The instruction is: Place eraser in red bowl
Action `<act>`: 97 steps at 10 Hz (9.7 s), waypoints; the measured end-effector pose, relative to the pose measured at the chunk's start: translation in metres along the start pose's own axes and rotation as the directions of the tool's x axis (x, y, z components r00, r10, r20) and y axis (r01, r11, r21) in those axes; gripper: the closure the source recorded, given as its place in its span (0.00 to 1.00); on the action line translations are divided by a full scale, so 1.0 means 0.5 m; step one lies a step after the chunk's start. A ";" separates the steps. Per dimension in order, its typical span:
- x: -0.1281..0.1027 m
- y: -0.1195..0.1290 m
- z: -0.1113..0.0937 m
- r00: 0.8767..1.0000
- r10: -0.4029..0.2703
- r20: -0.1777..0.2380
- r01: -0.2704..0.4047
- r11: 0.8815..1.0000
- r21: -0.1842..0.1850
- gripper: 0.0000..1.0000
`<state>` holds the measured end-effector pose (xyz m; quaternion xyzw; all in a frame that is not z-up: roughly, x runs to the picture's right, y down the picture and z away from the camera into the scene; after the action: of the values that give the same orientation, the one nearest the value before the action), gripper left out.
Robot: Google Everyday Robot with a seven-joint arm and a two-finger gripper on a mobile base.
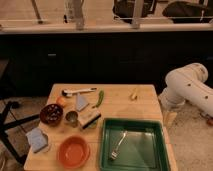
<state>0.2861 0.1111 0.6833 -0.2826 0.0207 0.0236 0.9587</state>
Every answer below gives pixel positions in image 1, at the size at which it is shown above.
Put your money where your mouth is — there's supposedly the metal fork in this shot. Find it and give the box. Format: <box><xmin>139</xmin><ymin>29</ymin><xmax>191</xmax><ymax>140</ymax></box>
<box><xmin>110</xmin><ymin>131</ymin><xmax>127</xmax><ymax>160</ymax></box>

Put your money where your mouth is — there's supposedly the grey blue triangular cloth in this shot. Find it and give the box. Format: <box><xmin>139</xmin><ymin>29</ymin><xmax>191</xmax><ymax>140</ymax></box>
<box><xmin>76</xmin><ymin>93</ymin><xmax>89</xmax><ymax>111</ymax></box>

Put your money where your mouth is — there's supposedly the black chair base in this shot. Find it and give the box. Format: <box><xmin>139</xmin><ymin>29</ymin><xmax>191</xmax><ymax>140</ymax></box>
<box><xmin>0</xmin><ymin>101</ymin><xmax>39</xmax><ymax>164</ymax></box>

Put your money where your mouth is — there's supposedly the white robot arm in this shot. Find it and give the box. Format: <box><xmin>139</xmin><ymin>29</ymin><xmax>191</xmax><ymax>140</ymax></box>
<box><xmin>159</xmin><ymin>63</ymin><xmax>213</xmax><ymax>117</ymax></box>

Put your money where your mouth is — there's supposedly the dark red bowl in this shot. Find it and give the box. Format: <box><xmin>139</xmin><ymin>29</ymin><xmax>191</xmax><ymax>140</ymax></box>
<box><xmin>39</xmin><ymin>103</ymin><xmax>63</xmax><ymax>126</ymax></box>

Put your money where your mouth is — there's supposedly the small orange object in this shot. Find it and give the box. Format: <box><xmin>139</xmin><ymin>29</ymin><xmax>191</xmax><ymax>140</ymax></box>
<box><xmin>56</xmin><ymin>96</ymin><xmax>67</xmax><ymax>107</ymax></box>

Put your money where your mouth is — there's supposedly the small metal cup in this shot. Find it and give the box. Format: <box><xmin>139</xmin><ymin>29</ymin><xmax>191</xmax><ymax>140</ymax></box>
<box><xmin>65</xmin><ymin>111</ymin><xmax>78</xmax><ymax>127</ymax></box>

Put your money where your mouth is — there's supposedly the green plastic tray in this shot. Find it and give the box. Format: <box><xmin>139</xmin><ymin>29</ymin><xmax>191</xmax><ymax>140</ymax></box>
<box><xmin>99</xmin><ymin>118</ymin><xmax>171</xmax><ymax>171</ymax></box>

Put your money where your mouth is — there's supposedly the red orange bowl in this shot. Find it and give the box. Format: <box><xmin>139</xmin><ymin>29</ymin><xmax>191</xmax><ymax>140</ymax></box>
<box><xmin>57</xmin><ymin>135</ymin><xmax>90</xmax><ymax>169</ymax></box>

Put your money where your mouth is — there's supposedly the whiteboard eraser with wooden back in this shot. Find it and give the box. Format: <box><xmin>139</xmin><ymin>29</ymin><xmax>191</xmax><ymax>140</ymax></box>
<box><xmin>78</xmin><ymin>111</ymin><xmax>101</xmax><ymax>129</ymax></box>

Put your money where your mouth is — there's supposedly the blue sponge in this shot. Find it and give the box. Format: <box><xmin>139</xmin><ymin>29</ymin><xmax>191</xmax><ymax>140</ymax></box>
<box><xmin>26</xmin><ymin>128</ymin><xmax>48</xmax><ymax>153</ymax></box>

